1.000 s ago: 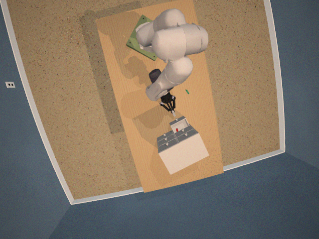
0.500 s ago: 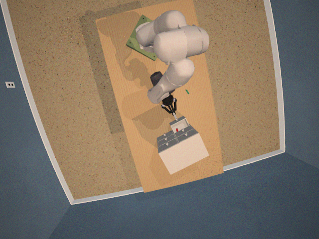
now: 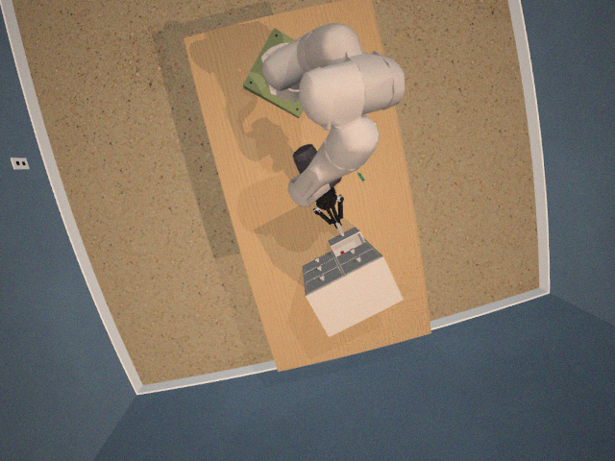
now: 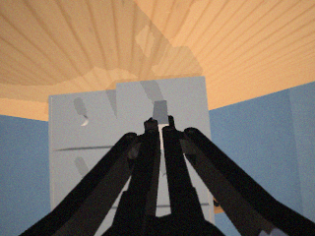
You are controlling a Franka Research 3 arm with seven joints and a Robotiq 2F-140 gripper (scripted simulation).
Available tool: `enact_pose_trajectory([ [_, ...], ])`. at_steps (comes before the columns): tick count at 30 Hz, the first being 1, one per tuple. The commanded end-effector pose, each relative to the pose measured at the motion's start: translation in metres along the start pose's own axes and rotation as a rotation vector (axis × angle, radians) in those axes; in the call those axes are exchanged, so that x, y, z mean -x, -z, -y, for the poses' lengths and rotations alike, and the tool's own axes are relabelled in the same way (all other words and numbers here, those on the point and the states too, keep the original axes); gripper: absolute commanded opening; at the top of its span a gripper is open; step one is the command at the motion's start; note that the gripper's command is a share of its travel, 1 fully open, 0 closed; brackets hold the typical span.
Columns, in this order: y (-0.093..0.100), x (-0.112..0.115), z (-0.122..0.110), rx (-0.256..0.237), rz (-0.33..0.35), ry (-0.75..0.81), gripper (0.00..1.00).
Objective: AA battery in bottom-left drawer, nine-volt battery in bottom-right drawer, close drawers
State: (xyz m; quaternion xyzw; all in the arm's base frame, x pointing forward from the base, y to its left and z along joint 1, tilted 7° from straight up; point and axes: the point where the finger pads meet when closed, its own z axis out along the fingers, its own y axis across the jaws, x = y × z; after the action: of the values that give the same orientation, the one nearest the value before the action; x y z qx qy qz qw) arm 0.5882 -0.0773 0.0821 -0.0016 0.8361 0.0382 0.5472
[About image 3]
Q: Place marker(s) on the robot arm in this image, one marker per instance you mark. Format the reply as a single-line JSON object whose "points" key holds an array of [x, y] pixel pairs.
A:
{"points": [[351, 83]]}

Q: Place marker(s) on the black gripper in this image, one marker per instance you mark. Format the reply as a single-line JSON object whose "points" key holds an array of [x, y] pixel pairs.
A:
{"points": [[329, 202]]}

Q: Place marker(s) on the beige small chest of drawers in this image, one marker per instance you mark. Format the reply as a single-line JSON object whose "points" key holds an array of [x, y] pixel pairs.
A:
{"points": [[355, 297]]}

